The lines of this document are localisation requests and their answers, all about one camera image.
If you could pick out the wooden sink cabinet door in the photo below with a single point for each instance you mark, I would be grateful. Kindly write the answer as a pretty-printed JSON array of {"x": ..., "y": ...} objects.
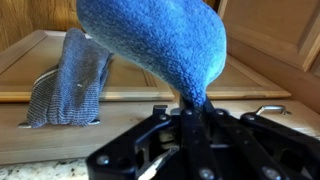
[{"x": 266, "y": 20}]

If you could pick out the dark blue fleece towel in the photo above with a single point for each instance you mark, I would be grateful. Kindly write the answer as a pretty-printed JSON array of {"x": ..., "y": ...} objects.
[{"x": 160, "y": 40}]

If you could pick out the wide wooden drawer front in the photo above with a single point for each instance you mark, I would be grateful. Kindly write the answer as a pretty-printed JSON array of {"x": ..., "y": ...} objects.
[{"x": 66, "y": 143}]

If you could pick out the grey knitted hanging towel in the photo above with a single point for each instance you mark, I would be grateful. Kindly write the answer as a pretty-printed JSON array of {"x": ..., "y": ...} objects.
[{"x": 70, "y": 86}]

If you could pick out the narrow wooden drawer front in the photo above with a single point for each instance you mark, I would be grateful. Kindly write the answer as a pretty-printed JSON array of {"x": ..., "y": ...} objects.
[{"x": 238, "y": 106}]

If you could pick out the wide wooden cabinet door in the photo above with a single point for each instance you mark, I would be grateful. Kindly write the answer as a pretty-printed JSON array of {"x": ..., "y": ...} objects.
[{"x": 133, "y": 76}]

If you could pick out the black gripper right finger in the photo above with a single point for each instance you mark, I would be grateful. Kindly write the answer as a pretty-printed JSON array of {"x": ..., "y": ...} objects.
[{"x": 266, "y": 150}]

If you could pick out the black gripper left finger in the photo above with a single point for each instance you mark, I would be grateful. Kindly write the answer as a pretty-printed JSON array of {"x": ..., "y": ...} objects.
[{"x": 146, "y": 153}]

